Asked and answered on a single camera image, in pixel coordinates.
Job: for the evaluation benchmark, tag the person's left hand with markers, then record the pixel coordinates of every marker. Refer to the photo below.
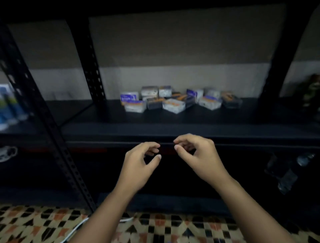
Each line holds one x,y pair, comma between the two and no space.
135,170

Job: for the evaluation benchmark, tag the person's right forearm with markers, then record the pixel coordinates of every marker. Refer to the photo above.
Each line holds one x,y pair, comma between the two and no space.
250,217

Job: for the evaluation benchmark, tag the row of blue white tubes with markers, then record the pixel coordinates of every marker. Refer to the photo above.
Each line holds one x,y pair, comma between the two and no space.
11,110

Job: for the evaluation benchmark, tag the row of green drink cans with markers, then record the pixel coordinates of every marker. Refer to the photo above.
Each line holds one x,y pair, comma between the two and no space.
312,90

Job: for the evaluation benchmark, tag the person's left forearm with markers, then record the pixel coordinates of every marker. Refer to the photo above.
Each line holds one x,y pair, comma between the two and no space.
105,220

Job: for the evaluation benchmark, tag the pack of clear plastic bottles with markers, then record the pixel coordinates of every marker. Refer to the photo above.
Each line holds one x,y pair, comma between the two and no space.
287,180

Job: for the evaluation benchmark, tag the dark metal shelf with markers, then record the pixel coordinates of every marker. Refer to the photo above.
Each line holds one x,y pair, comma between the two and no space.
175,130

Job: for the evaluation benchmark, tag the pile of dental floss boxes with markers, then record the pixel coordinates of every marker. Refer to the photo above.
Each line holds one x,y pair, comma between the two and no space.
173,105

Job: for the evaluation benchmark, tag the person's right hand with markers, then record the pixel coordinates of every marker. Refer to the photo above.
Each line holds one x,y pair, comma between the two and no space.
205,160

